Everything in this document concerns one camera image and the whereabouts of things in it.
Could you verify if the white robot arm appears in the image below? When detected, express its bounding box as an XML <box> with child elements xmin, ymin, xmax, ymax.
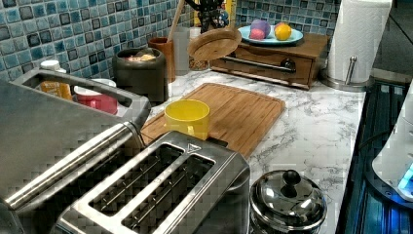
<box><xmin>250</xmin><ymin>0</ymin><xmax>412</xmax><ymax>203</ymax></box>

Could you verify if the orange bottle white cap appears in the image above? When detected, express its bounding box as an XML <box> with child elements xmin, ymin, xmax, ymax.
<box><xmin>40</xmin><ymin>59</ymin><xmax>72</xmax><ymax>100</ymax></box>

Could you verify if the black drawer handle bar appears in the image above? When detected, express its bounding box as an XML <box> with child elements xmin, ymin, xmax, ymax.
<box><xmin>222</xmin><ymin>57</ymin><xmax>296</xmax><ymax>73</ymax></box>

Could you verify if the glass jar with granola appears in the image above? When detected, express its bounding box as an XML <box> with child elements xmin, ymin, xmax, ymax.
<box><xmin>189</xmin><ymin>27</ymin><xmax>208</xmax><ymax>71</ymax></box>

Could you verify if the black canister with packets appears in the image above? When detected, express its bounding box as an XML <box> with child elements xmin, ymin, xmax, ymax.
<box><xmin>112</xmin><ymin>48</ymin><xmax>169</xmax><ymax>105</ymax></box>

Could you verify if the wooden spoon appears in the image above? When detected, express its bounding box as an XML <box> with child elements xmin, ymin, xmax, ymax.
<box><xmin>167</xmin><ymin>0</ymin><xmax>185</xmax><ymax>43</ymax></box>

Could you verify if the brown ceramic utensil cup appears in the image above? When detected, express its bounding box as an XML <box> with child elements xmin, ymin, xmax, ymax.
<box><xmin>148</xmin><ymin>37</ymin><xmax>175</xmax><ymax>83</ymax></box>

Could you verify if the wooden cutting board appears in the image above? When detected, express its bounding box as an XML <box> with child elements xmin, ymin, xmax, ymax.
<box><xmin>140</xmin><ymin>82</ymin><xmax>286</xmax><ymax>160</ymax></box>

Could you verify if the purple toy fruit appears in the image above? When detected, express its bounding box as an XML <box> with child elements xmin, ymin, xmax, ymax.
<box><xmin>250</xmin><ymin>19</ymin><xmax>271</xmax><ymax>38</ymax></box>

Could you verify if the stainless toaster oven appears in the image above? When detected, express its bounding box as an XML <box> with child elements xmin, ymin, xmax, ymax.
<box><xmin>0</xmin><ymin>69</ymin><xmax>151</xmax><ymax>234</ymax></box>

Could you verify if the silver slot toaster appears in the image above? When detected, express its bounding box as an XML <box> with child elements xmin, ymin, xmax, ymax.
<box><xmin>53</xmin><ymin>132</ymin><xmax>250</xmax><ymax>234</ymax></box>

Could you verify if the light blue plate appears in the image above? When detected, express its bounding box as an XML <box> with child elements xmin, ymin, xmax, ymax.
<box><xmin>239</xmin><ymin>25</ymin><xmax>304</xmax><ymax>46</ymax></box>

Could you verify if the yellow toy lemon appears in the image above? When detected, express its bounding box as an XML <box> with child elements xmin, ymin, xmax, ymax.
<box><xmin>275</xmin><ymin>23</ymin><xmax>292</xmax><ymax>41</ymax></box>

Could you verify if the round wooden lid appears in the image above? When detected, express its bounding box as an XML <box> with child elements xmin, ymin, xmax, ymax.
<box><xmin>187</xmin><ymin>28</ymin><xmax>242</xmax><ymax>60</ymax></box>

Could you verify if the red cup white lid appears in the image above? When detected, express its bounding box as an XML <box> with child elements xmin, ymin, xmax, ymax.
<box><xmin>74</xmin><ymin>86</ymin><xmax>118</xmax><ymax>114</ymax></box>

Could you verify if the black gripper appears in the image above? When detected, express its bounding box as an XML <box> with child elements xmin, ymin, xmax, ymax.
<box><xmin>185</xmin><ymin>0</ymin><xmax>228</xmax><ymax>33</ymax></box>

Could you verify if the steel pot with lid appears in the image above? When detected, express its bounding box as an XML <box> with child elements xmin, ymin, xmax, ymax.
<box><xmin>249</xmin><ymin>170</ymin><xmax>327</xmax><ymax>234</ymax></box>

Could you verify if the steel paper towel holder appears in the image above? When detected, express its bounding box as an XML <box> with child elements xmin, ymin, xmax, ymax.
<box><xmin>319</xmin><ymin>56</ymin><xmax>375</xmax><ymax>93</ymax></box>

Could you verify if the pink toy fruit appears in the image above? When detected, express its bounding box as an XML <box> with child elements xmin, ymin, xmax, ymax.
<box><xmin>249</xmin><ymin>28</ymin><xmax>266</xmax><ymax>40</ymax></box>

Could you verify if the grey tumbler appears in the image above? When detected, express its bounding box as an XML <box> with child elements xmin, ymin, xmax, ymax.
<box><xmin>172</xmin><ymin>26</ymin><xmax>189</xmax><ymax>76</ymax></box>

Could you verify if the yellow cereal box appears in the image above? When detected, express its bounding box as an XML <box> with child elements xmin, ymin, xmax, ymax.
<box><xmin>193</xmin><ymin>0</ymin><xmax>237</xmax><ymax>26</ymax></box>

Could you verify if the yellow mug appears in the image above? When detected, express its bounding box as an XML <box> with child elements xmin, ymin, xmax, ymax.
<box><xmin>164</xmin><ymin>99</ymin><xmax>210</xmax><ymax>139</ymax></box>

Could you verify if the wooden drawer box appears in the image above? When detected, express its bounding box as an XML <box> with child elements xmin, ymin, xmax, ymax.
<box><xmin>209</xmin><ymin>33</ymin><xmax>329</xmax><ymax>90</ymax></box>

